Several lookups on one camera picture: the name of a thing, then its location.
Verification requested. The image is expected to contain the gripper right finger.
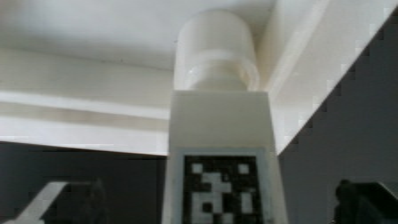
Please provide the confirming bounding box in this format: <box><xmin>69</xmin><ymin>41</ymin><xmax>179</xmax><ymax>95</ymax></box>
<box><xmin>333</xmin><ymin>179</ymin><xmax>398</xmax><ymax>224</ymax></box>

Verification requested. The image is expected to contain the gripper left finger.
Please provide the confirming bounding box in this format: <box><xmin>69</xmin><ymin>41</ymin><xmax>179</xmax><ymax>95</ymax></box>
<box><xmin>10</xmin><ymin>181</ymin><xmax>110</xmax><ymax>224</ymax></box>

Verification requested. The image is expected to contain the white leg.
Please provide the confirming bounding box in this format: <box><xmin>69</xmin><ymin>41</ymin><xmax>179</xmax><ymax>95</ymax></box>
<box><xmin>161</xmin><ymin>10</ymin><xmax>287</xmax><ymax>224</ymax></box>

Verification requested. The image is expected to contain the white square tabletop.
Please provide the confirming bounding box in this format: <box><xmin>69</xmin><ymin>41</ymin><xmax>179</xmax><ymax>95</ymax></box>
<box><xmin>0</xmin><ymin>0</ymin><xmax>398</xmax><ymax>155</ymax></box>

